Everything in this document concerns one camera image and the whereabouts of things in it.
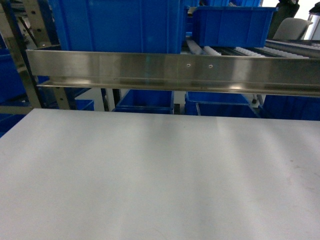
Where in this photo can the blue bin below shelf middle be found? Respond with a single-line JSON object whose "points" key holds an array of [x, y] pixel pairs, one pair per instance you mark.
{"points": [[147, 102]]}

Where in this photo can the blue bin below shelf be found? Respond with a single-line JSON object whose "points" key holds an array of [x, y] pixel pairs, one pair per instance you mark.
{"points": [[218, 105], [147, 102], [85, 104]]}

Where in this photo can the blue bin below shelf right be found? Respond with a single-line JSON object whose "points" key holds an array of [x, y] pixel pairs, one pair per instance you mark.
{"points": [[218, 105]]}

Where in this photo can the blue bin below shelf left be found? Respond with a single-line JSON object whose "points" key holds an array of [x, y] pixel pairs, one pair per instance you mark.
{"points": [[85, 104]]}

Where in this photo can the blue crate on upper shelf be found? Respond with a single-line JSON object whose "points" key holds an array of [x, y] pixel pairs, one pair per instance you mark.
{"points": [[231, 26]]}

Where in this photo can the stainless steel roller shelf rack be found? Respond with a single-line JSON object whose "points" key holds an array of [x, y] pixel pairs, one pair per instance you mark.
{"points": [[193, 71]]}

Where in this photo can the large blue crate upper left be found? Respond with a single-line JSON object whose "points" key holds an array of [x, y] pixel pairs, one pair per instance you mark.
{"points": [[122, 26]]}

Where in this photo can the blue bin far left below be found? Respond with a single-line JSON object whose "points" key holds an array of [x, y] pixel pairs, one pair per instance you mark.
{"points": [[12, 91]]}

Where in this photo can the grey office chair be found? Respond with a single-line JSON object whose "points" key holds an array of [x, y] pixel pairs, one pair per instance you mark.
{"points": [[292, 29]]}

